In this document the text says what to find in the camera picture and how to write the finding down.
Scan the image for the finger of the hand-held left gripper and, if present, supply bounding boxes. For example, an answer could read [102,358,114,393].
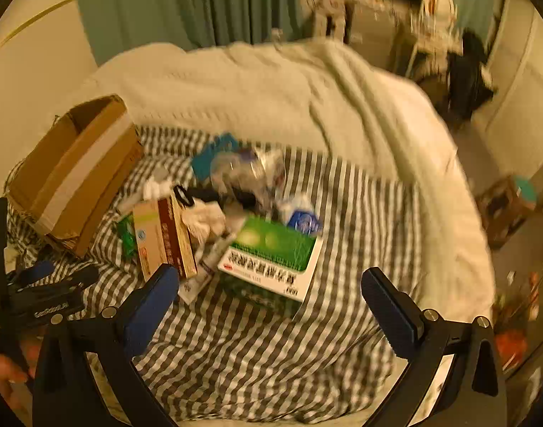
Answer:
[40,266,101,294]
[7,260,56,285]

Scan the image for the round vanity mirror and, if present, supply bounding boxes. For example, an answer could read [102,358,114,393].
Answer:
[425,0,459,32]

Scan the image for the pale suitcase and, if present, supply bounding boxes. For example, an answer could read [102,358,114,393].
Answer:
[313,0,348,41]

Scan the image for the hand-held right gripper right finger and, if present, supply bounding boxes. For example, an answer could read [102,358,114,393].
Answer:
[360,267,508,427]

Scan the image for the brown medicine box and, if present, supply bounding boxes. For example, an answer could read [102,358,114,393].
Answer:
[131,196,199,283]

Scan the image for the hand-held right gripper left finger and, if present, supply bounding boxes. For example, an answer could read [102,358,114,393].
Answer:
[31,263,181,427]

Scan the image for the dark hanging clothing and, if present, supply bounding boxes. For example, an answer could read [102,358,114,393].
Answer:
[447,31,497,121]

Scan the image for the white ointment tube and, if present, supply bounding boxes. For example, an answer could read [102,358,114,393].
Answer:
[180,231,237,305]

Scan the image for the person's left hand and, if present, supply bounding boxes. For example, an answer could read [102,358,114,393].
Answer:
[0,336,43,412]

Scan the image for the white wardrobe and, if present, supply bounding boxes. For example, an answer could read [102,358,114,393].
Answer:
[471,0,543,179]

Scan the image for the brown cardboard box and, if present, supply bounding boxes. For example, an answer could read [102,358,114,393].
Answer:
[7,94,145,259]

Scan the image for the green white medicine box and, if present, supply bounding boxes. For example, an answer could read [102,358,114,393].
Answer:
[218,216,325,316]

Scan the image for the white tissue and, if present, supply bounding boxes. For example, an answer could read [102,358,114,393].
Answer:
[185,200,228,245]

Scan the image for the black scissors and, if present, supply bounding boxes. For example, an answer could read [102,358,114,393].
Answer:
[171,184,254,210]

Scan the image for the blue white small packet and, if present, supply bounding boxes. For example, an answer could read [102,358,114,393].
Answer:
[278,193,323,236]

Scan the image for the white plastic cylinder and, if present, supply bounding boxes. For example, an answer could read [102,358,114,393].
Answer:
[118,196,143,216]

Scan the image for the grey white checked cloth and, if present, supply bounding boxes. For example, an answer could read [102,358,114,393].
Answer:
[5,125,423,425]

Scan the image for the wooden stool teal cushion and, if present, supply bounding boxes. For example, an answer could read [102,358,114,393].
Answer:
[476,175,539,250]

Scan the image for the clear cotton swab container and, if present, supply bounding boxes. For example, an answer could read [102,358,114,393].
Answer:
[209,147,285,205]

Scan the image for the green small packet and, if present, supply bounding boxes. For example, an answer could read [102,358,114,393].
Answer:
[116,213,139,261]

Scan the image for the orange plastic bag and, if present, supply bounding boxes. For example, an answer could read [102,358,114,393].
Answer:
[494,329,528,370]

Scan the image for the blue blister pack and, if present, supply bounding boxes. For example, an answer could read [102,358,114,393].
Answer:
[190,132,241,183]

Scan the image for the green curtain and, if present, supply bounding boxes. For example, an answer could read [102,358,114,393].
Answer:
[70,0,308,67]

